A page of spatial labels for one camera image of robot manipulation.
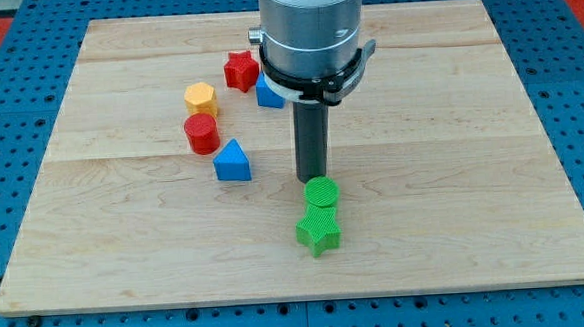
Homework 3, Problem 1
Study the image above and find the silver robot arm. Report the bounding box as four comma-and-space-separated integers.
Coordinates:
258, 0, 363, 79

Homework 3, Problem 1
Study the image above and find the blue triangle block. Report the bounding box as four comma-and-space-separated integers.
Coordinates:
213, 138, 252, 181

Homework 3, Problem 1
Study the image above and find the green cylinder block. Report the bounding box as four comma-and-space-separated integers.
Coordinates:
303, 176, 340, 208

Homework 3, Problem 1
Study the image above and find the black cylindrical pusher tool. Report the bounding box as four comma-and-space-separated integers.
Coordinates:
293, 102, 329, 183

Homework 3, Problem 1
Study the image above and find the blue cube block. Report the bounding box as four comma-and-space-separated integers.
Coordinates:
255, 72, 285, 109

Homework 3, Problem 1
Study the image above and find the green star block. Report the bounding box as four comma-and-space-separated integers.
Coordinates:
295, 204, 342, 257

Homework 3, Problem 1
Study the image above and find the red cylinder block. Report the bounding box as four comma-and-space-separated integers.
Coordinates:
184, 113, 220, 155

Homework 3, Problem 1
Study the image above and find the red star block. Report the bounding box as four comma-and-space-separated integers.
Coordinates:
224, 51, 260, 93

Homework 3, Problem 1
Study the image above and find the yellow hexagon block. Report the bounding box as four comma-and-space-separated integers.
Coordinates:
183, 82, 219, 118

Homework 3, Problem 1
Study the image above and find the wooden board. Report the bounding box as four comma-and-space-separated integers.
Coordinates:
0, 0, 584, 317

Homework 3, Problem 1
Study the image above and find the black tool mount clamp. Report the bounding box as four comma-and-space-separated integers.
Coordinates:
259, 39, 377, 107

